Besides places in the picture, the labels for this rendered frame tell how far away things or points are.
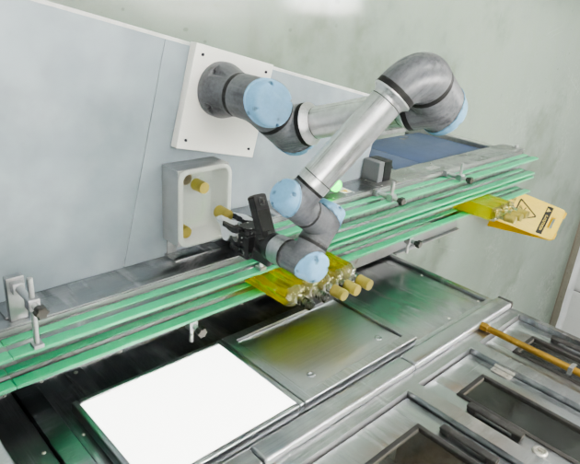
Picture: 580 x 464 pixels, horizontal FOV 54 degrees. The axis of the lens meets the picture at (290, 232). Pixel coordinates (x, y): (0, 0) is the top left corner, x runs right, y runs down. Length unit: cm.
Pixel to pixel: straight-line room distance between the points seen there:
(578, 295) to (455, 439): 645
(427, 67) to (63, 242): 96
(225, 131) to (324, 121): 33
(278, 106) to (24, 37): 58
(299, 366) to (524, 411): 60
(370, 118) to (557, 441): 92
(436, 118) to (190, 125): 65
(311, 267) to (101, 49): 70
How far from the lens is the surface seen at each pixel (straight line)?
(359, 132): 122
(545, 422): 166
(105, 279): 157
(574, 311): 796
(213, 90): 153
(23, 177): 143
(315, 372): 154
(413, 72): 124
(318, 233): 131
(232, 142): 167
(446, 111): 133
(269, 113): 143
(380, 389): 153
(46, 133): 142
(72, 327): 142
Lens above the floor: 204
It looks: 40 degrees down
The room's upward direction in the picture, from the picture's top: 116 degrees clockwise
